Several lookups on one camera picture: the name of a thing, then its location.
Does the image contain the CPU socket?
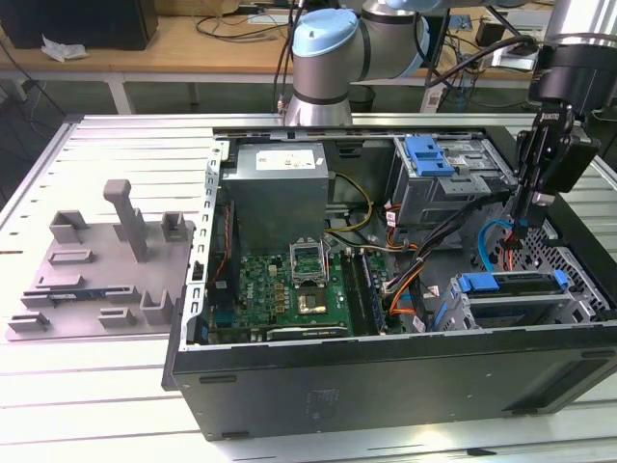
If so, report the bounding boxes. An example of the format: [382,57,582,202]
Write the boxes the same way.
[293,287,329,315]

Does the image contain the wooden workbench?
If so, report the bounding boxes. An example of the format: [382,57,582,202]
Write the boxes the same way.
[0,0,617,117]

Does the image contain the green motherboard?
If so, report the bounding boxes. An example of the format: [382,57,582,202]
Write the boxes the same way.
[206,248,401,341]

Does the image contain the grey parts rack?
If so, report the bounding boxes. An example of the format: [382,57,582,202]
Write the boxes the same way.
[7,178,198,342]

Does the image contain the thick black camera cable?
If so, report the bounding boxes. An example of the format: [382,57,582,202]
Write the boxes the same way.
[421,37,539,95]

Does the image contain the crumpled white wrapping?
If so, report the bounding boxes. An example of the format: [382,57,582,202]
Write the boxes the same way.
[40,33,91,64]

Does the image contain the metal disk bay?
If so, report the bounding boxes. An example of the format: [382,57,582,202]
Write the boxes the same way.
[431,269,587,333]

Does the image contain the metal socket cover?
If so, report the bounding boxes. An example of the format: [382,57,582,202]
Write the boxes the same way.
[287,238,327,286]

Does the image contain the black sleeved wire bundle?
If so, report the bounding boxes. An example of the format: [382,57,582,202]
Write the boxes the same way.
[383,190,515,310]

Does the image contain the black graphics card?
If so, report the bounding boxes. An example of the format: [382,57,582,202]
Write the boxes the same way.
[263,323,349,340]

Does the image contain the black RAM slot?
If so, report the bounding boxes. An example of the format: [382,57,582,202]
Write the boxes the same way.
[362,249,387,333]
[355,249,379,334]
[339,249,362,335]
[347,249,370,335]

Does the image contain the black computer tower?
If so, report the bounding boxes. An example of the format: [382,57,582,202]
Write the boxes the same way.
[431,14,452,67]

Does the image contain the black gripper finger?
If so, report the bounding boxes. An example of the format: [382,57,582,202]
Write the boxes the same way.
[511,129,539,241]
[520,137,574,241]

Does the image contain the blue disk data wire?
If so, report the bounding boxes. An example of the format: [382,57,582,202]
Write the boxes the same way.
[476,217,520,276]

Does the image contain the black case fan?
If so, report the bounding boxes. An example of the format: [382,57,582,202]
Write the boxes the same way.
[211,200,241,310]

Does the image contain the large black box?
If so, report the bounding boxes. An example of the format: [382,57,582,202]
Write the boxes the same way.
[0,0,160,52]

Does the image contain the metal drive cage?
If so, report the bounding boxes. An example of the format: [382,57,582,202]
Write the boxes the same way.
[388,134,521,232]

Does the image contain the blue plastic drive carrier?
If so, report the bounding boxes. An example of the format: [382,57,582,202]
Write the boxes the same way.
[404,136,457,177]

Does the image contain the black open PC case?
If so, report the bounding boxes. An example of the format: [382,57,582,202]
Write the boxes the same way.
[158,123,617,441]

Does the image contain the grey power supply unit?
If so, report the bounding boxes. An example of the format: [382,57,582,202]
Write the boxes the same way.
[220,142,332,252]

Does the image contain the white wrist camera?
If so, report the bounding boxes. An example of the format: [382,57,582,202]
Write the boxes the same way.
[491,41,540,69]

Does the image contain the black waste bin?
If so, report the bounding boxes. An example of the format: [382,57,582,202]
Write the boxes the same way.
[349,85,376,115]

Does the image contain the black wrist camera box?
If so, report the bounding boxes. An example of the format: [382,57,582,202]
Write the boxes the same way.
[547,134,603,195]

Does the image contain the orange striped wire bundle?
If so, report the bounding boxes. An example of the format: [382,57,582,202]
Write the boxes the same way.
[383,274,423,322]

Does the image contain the RAM stick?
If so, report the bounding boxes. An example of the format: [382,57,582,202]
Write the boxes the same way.
[47,287,105,303]

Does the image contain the small black box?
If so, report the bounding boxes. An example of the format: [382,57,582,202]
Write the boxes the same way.
[474,21,507,48]

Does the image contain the hard disk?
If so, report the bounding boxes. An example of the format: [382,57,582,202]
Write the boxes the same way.
[431,269,569,332]

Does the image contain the orange black disk power wire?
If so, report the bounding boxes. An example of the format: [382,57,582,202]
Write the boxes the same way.
[498,226,526,274]

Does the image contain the yellow black power wires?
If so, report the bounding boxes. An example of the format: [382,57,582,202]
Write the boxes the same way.
[327,172,375,235]

